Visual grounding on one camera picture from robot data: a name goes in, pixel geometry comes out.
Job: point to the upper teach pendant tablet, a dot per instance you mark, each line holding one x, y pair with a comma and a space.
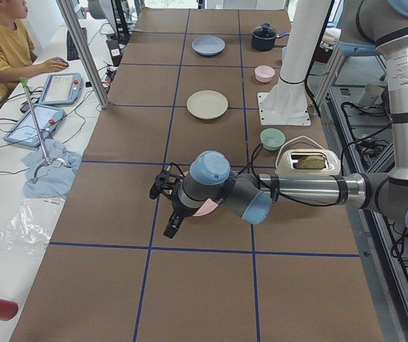
61, 89

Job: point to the pink plate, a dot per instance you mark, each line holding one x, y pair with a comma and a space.
208, 207

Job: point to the lower teach pendant tablet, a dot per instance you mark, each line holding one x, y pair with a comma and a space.
24, 131

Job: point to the teach pendant tablet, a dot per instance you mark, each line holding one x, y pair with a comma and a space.
24, 131
61, 89

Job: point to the light blue cloth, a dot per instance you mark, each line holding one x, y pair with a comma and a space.
54, 180

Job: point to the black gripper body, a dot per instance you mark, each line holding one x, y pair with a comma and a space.
177, 211

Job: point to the dark blue lidded pot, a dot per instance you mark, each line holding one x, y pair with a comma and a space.
265, 36

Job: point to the black keyboard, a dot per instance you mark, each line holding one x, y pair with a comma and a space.
71, 49

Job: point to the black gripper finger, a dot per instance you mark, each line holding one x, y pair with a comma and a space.
153, 194
173, 225

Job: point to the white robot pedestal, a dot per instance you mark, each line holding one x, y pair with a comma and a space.
286, 103

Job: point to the cream toaster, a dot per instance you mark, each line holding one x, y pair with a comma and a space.
286, 164

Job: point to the person in yellow shirt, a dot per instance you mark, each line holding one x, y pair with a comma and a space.
17, 49

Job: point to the clear plastic bag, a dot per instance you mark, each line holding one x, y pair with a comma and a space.
29, 230

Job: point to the aluminium frame post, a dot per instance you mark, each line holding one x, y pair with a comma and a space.
67, 11

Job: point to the pink bowl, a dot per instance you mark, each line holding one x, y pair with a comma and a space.
264, 74

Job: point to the metal reacher grabber stick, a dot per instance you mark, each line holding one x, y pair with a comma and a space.
47, 160

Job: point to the cream plate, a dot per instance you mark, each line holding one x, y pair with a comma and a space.
207, 104

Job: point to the light blue cup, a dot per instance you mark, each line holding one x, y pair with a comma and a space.
284, 53

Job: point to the bread slice in toaster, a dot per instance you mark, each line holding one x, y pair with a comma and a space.
311, 162

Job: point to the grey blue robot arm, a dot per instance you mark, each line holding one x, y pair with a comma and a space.
382, 25
356, 38

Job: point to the blue plate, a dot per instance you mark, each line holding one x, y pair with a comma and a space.
208, 45

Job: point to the green bowl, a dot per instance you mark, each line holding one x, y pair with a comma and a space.
272, 139

